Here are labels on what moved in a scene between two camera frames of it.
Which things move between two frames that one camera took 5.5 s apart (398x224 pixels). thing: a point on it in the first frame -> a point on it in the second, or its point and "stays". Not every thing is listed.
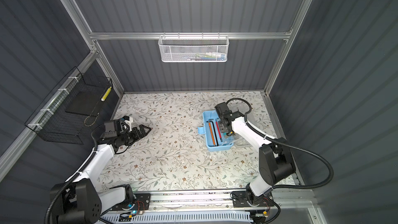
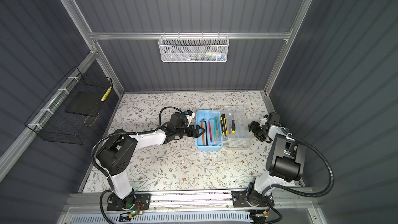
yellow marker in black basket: [103, 98] stays
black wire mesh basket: [69, 113] stays
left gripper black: [137, 136] -> [197, 134]
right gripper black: [221, 128] -> [254, 128]
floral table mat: [173, 155] stays
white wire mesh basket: [193, 49] stays
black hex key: [214, 131] -> [206, 131]
